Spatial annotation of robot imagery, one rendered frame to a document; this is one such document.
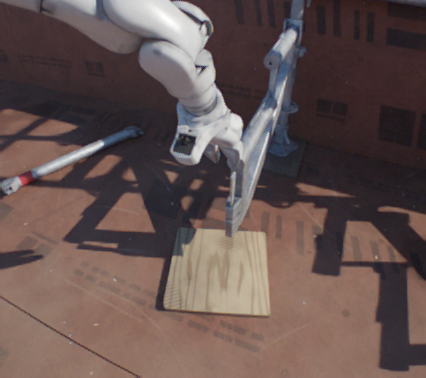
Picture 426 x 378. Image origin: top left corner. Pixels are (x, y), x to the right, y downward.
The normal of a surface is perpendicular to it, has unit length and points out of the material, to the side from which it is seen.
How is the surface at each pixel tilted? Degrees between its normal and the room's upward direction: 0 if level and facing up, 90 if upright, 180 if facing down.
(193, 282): 0
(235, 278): 0
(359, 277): 0
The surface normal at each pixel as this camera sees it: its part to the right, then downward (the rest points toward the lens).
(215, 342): 0.00, -0.79
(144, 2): 0.58, 0.02
